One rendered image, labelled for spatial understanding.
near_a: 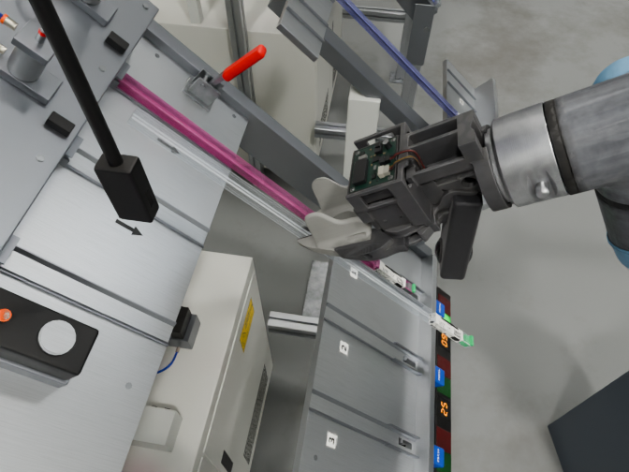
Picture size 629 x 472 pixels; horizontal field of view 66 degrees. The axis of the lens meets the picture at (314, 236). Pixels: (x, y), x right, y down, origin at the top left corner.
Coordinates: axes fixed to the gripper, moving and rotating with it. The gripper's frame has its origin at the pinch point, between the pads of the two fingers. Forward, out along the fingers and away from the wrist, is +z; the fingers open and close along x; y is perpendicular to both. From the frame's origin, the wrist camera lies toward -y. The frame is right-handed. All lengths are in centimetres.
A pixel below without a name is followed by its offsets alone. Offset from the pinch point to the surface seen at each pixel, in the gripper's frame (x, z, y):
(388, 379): 6.5, 2.7, -23.7
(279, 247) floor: -63, 72, -68
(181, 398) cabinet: 9.1, 36.4, -18.2
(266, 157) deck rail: -16.7, 11.1, 0.2
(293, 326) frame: -20, 43, -50
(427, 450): 13.9, -0.4, -29.2
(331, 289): -0.9, 5.2, -11.5
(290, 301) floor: -43, 66, -73
